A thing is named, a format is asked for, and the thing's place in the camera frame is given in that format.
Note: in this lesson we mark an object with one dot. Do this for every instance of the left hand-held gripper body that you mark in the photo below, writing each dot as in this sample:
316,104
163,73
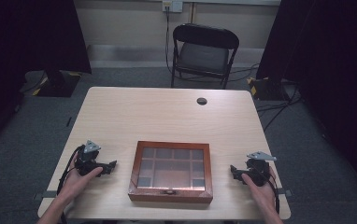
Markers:
86,160

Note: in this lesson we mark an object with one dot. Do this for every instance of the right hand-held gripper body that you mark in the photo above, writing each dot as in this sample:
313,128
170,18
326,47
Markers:
258,169

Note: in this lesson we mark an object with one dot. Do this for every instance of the wooden box with glass lid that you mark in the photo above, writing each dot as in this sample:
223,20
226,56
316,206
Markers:
171,193

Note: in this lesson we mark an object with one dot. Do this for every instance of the person's right hand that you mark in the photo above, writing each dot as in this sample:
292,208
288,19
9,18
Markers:
265,196

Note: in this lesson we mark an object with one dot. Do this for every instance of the person's left hand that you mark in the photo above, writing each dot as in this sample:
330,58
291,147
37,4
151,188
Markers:
74,186

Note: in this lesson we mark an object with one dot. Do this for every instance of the black stand base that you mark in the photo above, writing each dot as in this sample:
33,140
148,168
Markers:
58,84
265,88

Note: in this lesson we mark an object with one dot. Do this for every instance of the dark curtain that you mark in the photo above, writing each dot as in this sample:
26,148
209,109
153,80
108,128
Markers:
17,62
332,77

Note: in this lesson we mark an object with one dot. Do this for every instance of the black folding chair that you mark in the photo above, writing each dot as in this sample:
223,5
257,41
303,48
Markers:
203,57

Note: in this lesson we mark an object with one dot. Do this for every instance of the white wall outlet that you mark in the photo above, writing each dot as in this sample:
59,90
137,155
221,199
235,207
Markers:
172,5

